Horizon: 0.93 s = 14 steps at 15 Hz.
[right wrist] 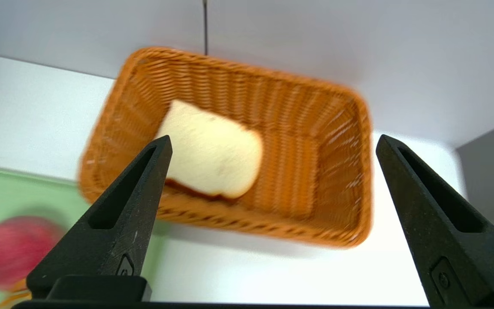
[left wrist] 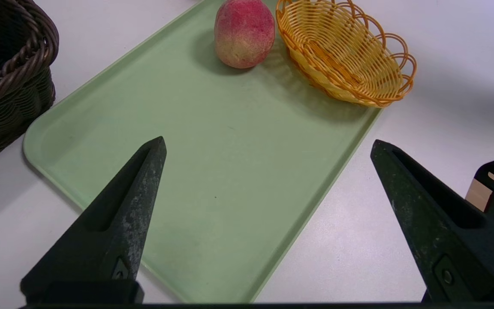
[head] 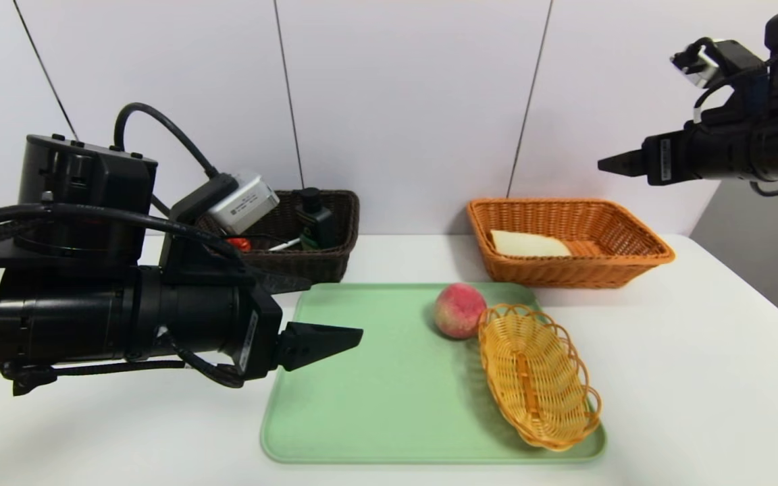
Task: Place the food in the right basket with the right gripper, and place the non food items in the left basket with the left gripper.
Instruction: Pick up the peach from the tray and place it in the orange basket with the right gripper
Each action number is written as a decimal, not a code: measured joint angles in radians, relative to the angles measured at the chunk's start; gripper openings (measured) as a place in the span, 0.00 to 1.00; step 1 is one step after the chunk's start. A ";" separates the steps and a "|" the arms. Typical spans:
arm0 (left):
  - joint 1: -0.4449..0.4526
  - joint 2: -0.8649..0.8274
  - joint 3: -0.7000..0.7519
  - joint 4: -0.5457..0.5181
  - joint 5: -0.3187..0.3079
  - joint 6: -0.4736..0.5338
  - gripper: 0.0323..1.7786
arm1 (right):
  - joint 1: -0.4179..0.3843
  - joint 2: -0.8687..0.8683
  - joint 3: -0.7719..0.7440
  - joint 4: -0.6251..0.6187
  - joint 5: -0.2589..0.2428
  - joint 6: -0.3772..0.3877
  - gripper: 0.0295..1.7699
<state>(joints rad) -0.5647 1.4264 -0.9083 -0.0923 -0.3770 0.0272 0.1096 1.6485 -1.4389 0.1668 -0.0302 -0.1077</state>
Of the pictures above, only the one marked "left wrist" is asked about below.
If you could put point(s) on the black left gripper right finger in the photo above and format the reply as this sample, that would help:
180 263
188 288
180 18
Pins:
444 240

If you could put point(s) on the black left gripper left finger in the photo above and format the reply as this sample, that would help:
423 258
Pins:
114 231

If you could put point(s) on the red yellow peach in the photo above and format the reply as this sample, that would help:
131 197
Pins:
243 34

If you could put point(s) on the dark brown wicker basket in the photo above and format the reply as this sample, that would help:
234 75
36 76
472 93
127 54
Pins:
7 86

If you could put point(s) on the small yellow wicker basket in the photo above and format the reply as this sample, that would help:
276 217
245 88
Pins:
341 56

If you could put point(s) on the light green plastic tray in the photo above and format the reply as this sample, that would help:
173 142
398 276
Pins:
230 163

